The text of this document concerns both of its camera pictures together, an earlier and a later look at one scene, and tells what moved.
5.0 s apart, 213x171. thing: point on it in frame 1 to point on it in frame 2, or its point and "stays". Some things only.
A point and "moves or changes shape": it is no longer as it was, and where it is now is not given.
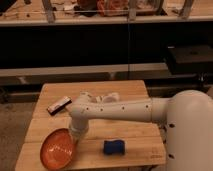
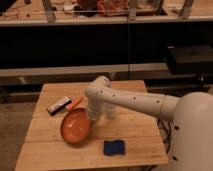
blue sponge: (114, 147) stays
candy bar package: (66, 100) stays
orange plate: (58, 149) moves or changes shape
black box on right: (190, 59) stays
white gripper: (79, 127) to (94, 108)
